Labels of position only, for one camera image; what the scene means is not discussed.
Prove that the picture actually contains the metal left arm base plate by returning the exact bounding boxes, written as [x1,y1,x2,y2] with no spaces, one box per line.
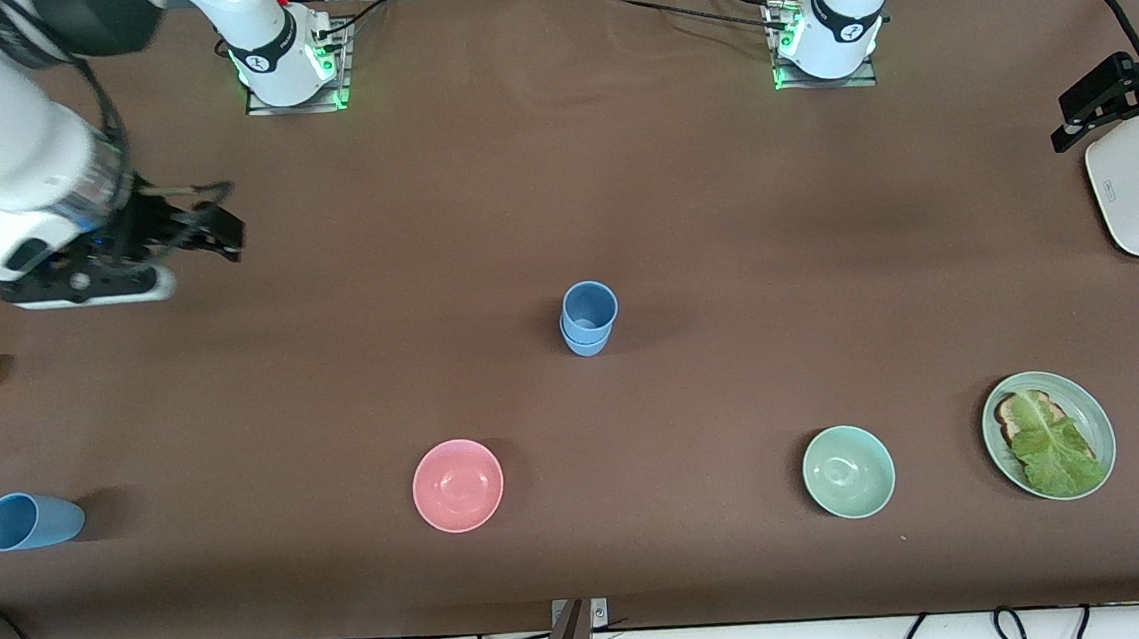
[763,0,880,94]

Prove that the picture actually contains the green lettuce leaf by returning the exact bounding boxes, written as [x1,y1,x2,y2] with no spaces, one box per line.
[1006,385,1111,502]

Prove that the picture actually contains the black right arm base cable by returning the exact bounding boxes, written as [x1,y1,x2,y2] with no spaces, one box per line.
[307,0,400,43]

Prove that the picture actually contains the mint green bowl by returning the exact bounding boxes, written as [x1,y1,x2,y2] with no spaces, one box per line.
[799,421,900,523]

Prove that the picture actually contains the black left arm base cable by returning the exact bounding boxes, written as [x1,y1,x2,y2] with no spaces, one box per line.
[602,0,786,42]

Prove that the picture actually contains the mint green plate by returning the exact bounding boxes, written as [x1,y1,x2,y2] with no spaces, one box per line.
[977,365,1121,507]

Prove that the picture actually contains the black arm base cable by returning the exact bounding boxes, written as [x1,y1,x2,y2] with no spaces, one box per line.
[602,0,786,42]
[307,0,400,43]

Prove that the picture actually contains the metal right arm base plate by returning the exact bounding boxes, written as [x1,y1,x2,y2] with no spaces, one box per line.
[240,19,355,117]

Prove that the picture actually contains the pink bowl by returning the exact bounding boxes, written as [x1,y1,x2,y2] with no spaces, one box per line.
[409,436,508,537]

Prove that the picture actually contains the toasted bread slice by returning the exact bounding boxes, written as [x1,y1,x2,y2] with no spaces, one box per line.
[993,387,1075,451]

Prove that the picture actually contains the blue cup with paper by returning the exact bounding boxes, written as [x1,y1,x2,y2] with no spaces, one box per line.
[560,316,616,360]

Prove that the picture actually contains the silver metal bracket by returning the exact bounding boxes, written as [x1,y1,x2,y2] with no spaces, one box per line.
[549,596,611,630]

